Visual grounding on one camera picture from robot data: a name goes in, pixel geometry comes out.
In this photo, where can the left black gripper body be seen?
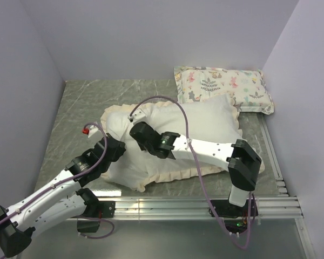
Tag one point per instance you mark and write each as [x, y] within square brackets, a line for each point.
[120, 151]

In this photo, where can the white pillow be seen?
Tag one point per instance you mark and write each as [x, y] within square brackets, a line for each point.
[215, 119]

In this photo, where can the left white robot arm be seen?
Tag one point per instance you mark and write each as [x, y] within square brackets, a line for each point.
[64, 197]

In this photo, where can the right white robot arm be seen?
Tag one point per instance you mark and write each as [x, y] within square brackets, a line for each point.
[239, 159]

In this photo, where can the animal print pillow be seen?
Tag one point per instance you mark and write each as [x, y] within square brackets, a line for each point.
[247, 88]

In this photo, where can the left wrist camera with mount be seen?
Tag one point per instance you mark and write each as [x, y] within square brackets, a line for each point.
[93, 133]

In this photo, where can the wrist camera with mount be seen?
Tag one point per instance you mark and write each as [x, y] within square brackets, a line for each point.
[137, 116]
[93, 133]

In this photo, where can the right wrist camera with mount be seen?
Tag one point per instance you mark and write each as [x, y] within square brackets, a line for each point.
[137, 116]

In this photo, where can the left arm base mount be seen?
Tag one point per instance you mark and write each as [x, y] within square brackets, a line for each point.
[89, 222]

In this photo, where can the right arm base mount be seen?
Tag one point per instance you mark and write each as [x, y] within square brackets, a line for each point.
[235, 218]

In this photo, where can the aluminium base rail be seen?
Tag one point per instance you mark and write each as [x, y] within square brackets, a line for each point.
[184, 199]

